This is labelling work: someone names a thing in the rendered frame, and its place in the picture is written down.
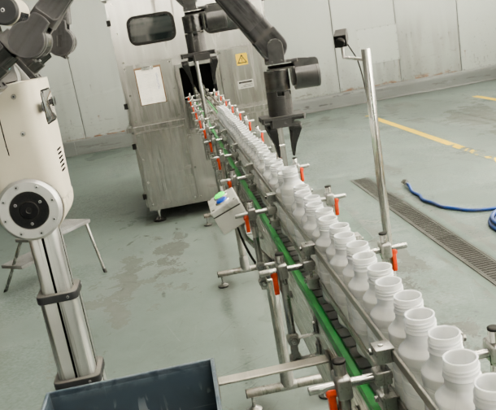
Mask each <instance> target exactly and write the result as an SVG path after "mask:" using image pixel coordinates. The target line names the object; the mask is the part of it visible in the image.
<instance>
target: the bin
mask: <svg viewBox="0 0 496 410"><path fill-rule="evenodd" d="M324 352H325V355H321V356H317V357H312V358H308V359H305V360H297V361H294V362H289V363H285V364H278V365H274V366H270V367H266V368H262V369H255V370H251V371H247V372H243V373H236V374H232V375H228V376H224V377H217V372H216V370H215V361H214V358H209V359H205V360H198V361H194V362H189V363H185V364H178V365H174V366H170V367H166V368H162V369H155V370H150V371H147V372H143V373H135V374H132V375H128V376H123V377H116V378H112V379H108V380H104V381H100V382H93V383H89V384H84V385H80V386H74V387H69V388H65V389H62V390H54V391H50V392H47V393H46V396H45V398H44V401H43V404H42V406H41V410H222V406H221V401H220V400H221V393H220V386H224V385H228V384H232V383H236V382H243V381H247V380H250V379H255V378H259V377H266V376H270V375H274V374H278V373H285V372H289V371H293V370H297V369H304V368H308V367H312V366H316V365H320V364H327V369H328V371H329V373H330V375H331V371H332V364H331V358H330V355H329V353H328V351H327V350H326V349H325V350H324Z"/></svg>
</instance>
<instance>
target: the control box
mask: <svg viewBox="0 0 496 410"><path fill-rule="evenodd" d="M224 192H225V194H224V195H222V196H221V197H224V196H226V197H227V198H226V199H225V200H224V201H223V202H222V203H218V204H217V203H216V201H217V200H218V199H219V198H215V197H214V198H212V199H209V200H208V201H207V202H208V205H209V208H210V211H211V215H212V216H213V218H214V219H215V222H216V224H217V225H218V226H219V227H220V230H221V231H222V233H223V234H226V233H229V232H230V231H232V230H234V229H235V228H237V231H238V233H239V235H240V238H241V241H242V243H243V245H244V247H245V249H246V251H247V253H248V254H249V256H250V258H251V259H252V261H253V262H254V264H256V261H255V259H254V258H253V256H252V254H251V253H250V251H249V249H248V247H247V246H246V243H245V241H244V239H245V240H246V241H247V242H248V243H249V244H250V245H251V246H252V247H253V248H255V246H254V241H253V240H252V239H251V238H249V237H248V236H247V235H246V231H245V230H244V227H243V224H244V223H245V221H244V220H243V217H242V218H237V219H235V214H240V213H244V212H246V209H245V208H244V207H243V205H242V203H241V201H240V199H239V198H238V196H237V194H236V193H235V191H234V189H233V187H231V188H228V189H227V190H226V191H224ZM221 197H220V198H221ZM243 238H244V239H243ZM261 252H262V257H263V258H264V259H265V260H266V261H267V262H268V263H270V262H274V261H275V260H274V258H273V256H272V254H271V258H270V257H269V256H268V255H267V254H266V253H265V252H264V251H263V250H262V249H261Z"/></svg>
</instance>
